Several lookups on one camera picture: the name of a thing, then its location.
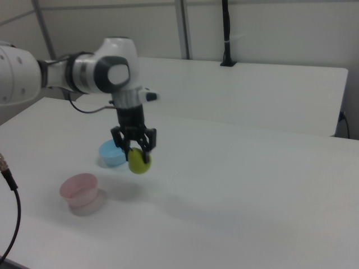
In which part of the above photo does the black cable with metal connector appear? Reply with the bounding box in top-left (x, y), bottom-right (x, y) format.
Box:
top-left (0, 152), bottom-right (22, 261)

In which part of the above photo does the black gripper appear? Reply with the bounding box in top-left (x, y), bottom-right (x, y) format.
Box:
top-left (110, 104), bottom-right (158, 165)

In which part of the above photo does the green pear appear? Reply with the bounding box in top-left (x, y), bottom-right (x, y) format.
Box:
top-left (127, 147), bottom-right (153, 175)

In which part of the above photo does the white table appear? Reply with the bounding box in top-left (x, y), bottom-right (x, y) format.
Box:
top-left (75, 57), bottom-right (349, 138)

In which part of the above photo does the black gripper cable on arm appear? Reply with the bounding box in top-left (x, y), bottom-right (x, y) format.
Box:
top-left (66, 91), bottom-right (117, 114)

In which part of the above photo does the pink plastic bowl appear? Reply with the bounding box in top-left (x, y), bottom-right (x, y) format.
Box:
top-left (59, 173), bottom-right (100, 208)

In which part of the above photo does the black pole with base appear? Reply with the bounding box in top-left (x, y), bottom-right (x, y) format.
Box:
top-left (219, 0), bottom-right (238, 67)

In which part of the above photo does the white cable tie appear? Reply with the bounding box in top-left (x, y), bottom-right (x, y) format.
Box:
top-left (224, 34), bottom-right (246, 44)

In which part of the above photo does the grey wall frame post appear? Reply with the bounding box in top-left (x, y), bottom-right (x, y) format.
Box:
top-left (174, 0), bottom-right (195, 61)
top-left (31, 0), bottom-right (71, 101)

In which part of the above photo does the light blue plastic bowl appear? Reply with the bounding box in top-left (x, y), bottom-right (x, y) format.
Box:
top-left (98, 139), bottom-right (127, 168)

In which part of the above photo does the black cable at table edge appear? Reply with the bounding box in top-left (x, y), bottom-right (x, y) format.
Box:
top-left (339, 111), bottom-right (351, 139)

